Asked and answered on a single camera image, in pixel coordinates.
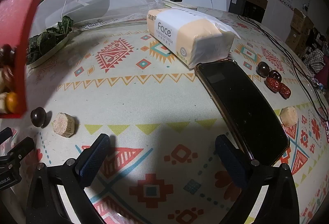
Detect orange tangerine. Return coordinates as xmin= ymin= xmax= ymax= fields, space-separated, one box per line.
xmin=6 ymin=92 xmax=19 ymax=114

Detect red date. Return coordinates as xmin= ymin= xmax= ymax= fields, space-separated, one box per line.
xmin=278 ymin=83 xmax=292 ymax=99
xmin=265 ymin=78 xmax=281 ymax=93

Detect black cable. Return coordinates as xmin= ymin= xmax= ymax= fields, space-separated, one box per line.
xmin=236 ymin=14 xmax=329 ymax=122

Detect leafy green vegetables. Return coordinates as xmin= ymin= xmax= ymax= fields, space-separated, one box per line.
xmin=27 ymin=16 xmax=74 ymax=64

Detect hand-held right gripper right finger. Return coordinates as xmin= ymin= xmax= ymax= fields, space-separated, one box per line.
xmin=215 ymin=134 xmax=300 ymax=224

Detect plaid cloth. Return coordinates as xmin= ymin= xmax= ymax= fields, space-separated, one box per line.
xmin=304 ymin=48 xmax=327 ymax=74

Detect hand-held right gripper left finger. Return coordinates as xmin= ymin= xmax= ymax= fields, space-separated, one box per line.
xmin=26 ymin=134 xmax=111 ymax=224

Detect black speaker box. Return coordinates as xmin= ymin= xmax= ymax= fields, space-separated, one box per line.
xmin=228 ymin=0 xmax=268 ymax=24

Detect stack of cardboard boxes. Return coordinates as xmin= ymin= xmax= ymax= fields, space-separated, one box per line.
xmin=285 ymin=8 xmax=316 ymax=58

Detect round metal plate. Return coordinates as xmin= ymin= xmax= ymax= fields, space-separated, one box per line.
xmin=26 ymin=31 xmax=71 ymax=68

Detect red box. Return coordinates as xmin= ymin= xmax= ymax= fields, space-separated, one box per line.
xmin=0 ymin=0 xmax=52 ymax=119

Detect tissue pack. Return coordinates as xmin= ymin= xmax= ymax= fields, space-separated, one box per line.
xmin=146 ymin=8 xmax=242 ymax=69

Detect white power strip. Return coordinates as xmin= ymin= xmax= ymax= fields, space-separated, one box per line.
xmin=163 ymin=0 xmax=199 ymax=10

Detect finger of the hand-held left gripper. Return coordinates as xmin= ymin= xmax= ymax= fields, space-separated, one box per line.
xmin=0 ymin=137 xmax=35 ymax=170
xmin=0 ymin=127 xmax=13 ymax=145

